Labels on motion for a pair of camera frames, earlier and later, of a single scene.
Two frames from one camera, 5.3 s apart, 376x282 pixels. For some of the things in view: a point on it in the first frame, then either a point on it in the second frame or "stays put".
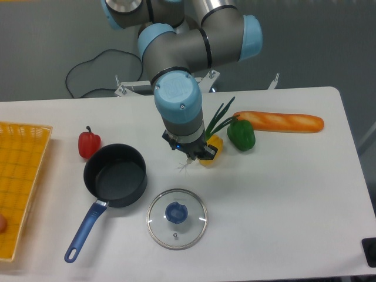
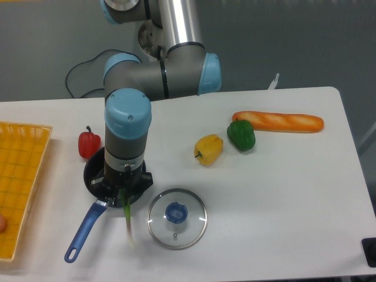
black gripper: [193, 150] -> [126, 181]
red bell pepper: [89, 143] stays put
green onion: [219, 120] -> [127, 196]
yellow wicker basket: [22, 148] stays put
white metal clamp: [271, 87] stays put
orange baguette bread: [282, 122] stays put
